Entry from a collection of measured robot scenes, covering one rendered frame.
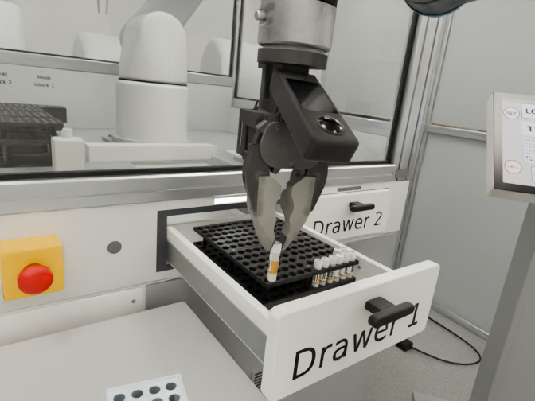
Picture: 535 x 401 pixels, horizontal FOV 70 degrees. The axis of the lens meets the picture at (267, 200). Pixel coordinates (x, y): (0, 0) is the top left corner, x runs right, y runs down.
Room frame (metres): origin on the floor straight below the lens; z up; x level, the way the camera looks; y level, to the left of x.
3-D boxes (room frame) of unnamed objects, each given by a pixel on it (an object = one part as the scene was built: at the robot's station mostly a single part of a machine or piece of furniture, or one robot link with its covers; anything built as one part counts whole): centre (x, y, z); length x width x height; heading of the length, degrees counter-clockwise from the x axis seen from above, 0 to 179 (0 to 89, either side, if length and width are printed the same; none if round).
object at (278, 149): (0.42, -0.01, 1.12); 0.09 x 0.08 x 0.12; 23
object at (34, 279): (0.45, 0.29, 0.88); 0.04 x 0.03 x 0.04; 127
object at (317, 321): (0.43, -0.13, 0.87); 0.29 x 0.02 x 0.11; 127
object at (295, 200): (0.43, -0.03, 1.01); 0.06 x 0.03 x 0.09; 23
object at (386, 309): (0.41, -0.15, 0.91); 0.07 x 0.04 x 0.01; 127
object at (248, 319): (0.60, -0.01, 0.86); 0.40 x 0.26 x 0.06; 37
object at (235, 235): (0.59, -0.01, 0.87); 0.22 x 0.18 x 0.06; 37
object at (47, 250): (0.47, 0.31, 0.88); 0.07 x 0.05 x 0.07; 127
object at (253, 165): (0.39, 0.01, 1.06); 0.05 x 0.02 x 0.09; 113
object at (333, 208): (0.87, -0.19, 0.87); 0.29 x 0.02 x 0.11; 127
